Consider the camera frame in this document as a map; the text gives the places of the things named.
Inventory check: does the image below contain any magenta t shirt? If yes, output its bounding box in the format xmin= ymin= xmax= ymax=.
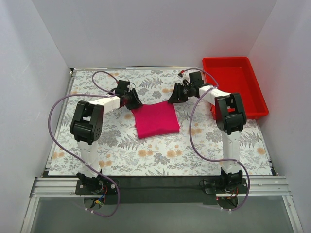
xmin=132 ymin=101 xmax=180 ymax=139

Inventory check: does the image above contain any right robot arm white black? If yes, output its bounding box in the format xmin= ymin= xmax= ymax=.
xmin=168 ymin=68 xmax=247 ymax=193

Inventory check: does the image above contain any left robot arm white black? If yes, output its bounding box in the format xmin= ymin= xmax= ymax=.
xmin=70 ymin=80 xmax=142 ymax=194

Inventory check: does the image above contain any red plastic bin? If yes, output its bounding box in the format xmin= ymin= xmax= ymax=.
xmin=202 ymin=57 xmax=269 ymax=119

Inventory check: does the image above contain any floral patterned table mat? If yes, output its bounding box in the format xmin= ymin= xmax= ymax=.
xmin=48 ymin=67 xmax=273 ymax=176

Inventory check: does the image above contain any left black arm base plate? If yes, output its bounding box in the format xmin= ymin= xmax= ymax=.
xmin=75 ymin=180 xmax=117 ymax=195

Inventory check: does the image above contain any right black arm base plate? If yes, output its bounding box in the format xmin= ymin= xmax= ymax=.
xmin=199 ymin=178 xmax=248 ymax=195

